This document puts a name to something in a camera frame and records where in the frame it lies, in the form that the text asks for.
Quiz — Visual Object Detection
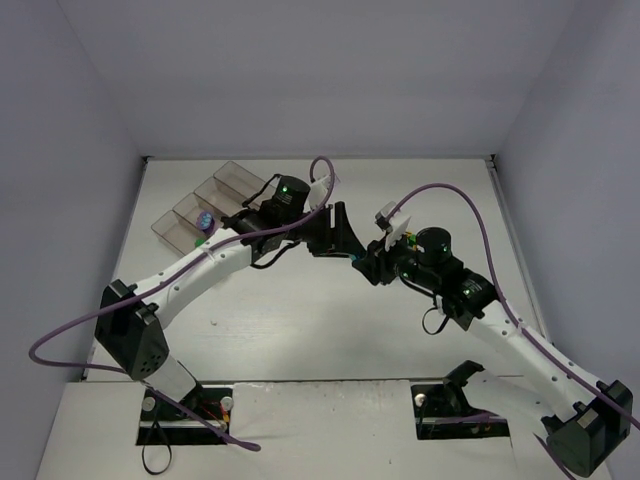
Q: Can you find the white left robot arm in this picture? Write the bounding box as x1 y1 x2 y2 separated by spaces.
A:
94 176 365 404

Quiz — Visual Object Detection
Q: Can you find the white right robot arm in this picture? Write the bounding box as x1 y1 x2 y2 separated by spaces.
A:
352 227 634 478

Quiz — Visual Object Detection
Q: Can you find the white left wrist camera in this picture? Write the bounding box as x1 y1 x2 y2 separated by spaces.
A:
307 175 334 210

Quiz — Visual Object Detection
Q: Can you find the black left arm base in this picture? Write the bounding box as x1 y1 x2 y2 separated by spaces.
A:
136 386 233 446

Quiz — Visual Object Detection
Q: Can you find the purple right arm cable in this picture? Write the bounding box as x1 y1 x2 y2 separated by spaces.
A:
389 182 634 480

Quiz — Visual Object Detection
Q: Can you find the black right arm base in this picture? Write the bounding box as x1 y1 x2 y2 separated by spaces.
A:
410 360 510 441

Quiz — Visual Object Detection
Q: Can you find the purple butterfly lego piece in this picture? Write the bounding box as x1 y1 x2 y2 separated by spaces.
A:
195 211 216 237

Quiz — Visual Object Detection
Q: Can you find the black cable loop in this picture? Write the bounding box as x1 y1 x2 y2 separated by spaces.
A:
142 419 175 474

